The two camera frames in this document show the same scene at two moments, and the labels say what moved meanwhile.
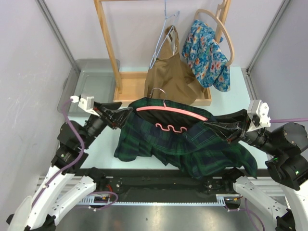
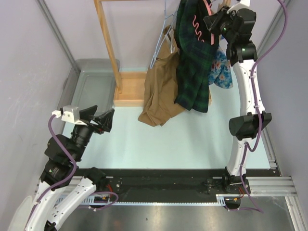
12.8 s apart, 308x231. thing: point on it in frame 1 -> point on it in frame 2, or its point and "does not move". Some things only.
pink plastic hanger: [170, 109] -> [212, 36]
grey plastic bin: [96, 78] does not move
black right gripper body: [244, 128] -> [222, 22]
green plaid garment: [171, 131] -> [196, 44]
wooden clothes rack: [130, 85] does not move
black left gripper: [119, 117] -> [105, 121]
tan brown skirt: [171, 73] -> [160, 86]
